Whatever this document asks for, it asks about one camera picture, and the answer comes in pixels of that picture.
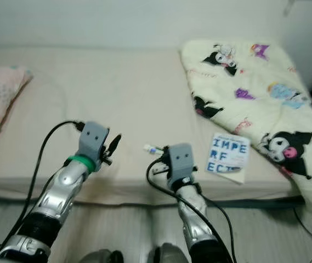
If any dark teal bed frame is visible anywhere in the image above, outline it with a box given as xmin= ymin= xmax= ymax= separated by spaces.
xmin=0 ymin=192 xmax=304 ymax=209

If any mattress with cream sheet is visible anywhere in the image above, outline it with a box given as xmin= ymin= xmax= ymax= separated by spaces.
xmin=0 ymin=47 xmax=312 ymax=202

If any grey robot leg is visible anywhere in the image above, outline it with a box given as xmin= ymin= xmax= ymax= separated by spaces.
xmin=150 ymin=244 xmax=189 ymax=263
xmin=79 ymin=249 xmax=123 ymax=263

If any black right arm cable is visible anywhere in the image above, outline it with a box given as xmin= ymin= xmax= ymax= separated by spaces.
xmin=145 ymin=159 xmax=237 ymax=263

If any white toothpaste tube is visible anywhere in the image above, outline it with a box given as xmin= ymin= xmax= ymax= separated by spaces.
xmin=143 ymin=144 xmax=164 ymax=154

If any cream cartoon print blanket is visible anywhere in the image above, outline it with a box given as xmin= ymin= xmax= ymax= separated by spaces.
xmin=180 ymin=38 xmax=312 ymax=220

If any black floor cable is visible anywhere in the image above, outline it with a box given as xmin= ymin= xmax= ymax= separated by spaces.
xmin=293 ymin=207 xmax=312 ymax=261

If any grey robot left leg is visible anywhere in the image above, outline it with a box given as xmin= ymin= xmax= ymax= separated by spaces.
xmin=79 ymin=249 xmax=123 ymax=263

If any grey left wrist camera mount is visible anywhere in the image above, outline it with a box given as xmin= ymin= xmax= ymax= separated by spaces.
xmin=78 ymin=122 xmax=111 ymax=165

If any grey robot right leg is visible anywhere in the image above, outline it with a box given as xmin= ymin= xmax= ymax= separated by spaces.
xmin=150 ymin=244 xmax=189 ymax=263

